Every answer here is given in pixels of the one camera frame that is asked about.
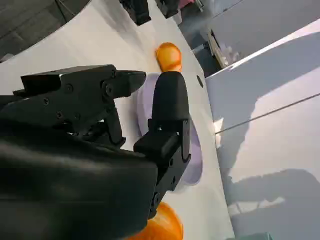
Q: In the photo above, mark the grey workshop desk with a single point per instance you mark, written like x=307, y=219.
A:
x=217, y=47

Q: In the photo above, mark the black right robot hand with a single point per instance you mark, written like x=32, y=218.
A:
x=62, y=175

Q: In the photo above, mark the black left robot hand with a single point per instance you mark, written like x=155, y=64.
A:
x=138, y=12

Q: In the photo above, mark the lilac plate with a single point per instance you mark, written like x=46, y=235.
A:
x=145, y=105

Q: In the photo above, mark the orange and white bread roll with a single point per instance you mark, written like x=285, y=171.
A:
x=167, y=222
x=168, y=56

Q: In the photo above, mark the grey desk partition panel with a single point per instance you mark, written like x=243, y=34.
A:
x=275, y=155
x=262, y=80

